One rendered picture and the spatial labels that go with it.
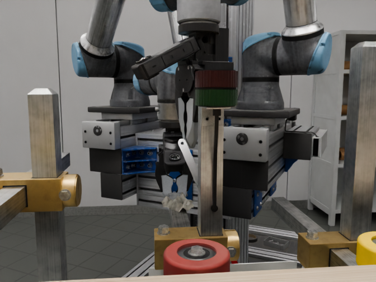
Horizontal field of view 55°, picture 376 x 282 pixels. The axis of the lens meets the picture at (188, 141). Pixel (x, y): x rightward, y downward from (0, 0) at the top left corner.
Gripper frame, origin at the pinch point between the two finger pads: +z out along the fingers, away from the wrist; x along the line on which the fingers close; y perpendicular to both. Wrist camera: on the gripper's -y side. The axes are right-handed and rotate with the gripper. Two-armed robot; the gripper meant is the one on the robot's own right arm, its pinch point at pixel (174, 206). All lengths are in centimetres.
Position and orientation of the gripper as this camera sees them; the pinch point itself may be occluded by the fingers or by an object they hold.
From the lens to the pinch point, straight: 87.4
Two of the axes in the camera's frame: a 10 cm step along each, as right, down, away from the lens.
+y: -1.0, -1.4, 9.8
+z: 0.0, 9.9, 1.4
